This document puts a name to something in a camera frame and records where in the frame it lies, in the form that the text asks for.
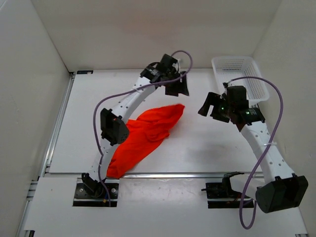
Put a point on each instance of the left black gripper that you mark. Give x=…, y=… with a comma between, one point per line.
x=179, y=87

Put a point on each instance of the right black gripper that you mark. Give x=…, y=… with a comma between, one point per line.
x=214, y=99

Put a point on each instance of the orange shorts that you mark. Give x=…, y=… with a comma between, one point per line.
x=146, y=133

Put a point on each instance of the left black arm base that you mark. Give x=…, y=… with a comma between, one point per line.
x=85, y=197

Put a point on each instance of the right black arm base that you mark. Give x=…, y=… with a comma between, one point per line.
x=220, y=195

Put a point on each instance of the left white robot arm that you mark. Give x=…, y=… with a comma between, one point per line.
x=109, y=125

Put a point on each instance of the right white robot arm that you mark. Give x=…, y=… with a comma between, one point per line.
x=282, y=188

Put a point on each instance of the white plastic basket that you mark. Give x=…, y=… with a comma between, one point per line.
x=227, y=68

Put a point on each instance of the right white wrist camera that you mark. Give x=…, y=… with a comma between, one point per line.
x=225, y=85

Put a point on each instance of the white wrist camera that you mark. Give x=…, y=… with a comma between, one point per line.
x=225, y=85
x=178, y=63

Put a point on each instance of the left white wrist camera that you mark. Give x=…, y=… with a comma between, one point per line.
x=178, y=63

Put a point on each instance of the aluminium table rail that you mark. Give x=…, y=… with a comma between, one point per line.
x=203, y=175

